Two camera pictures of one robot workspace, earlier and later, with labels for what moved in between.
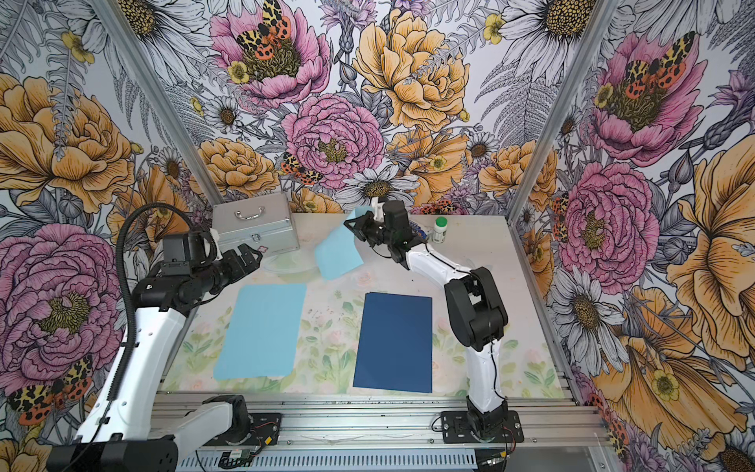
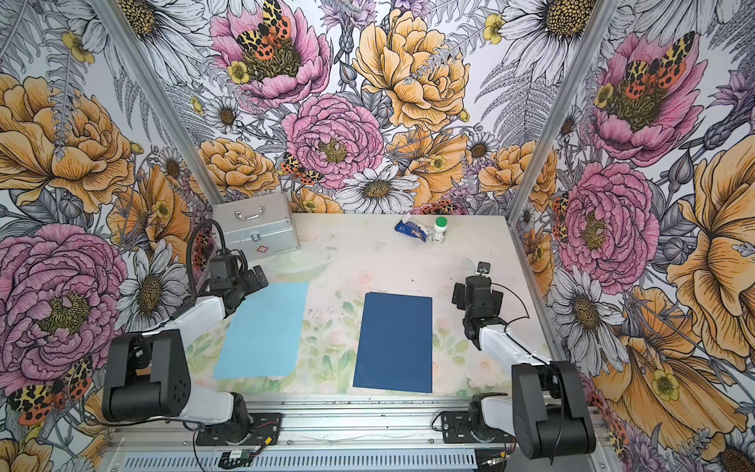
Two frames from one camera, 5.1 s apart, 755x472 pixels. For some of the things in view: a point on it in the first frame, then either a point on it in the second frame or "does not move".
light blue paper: x=340 y=254 -> x=263 y=333
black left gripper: x=238 y=269 -> x=253 y=284
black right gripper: x=362 y=226 -> x=459 y=296
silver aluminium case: x=262 y=222 does not move
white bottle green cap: x=439 y=229 does not move
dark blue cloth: x=395 y=345 does not move
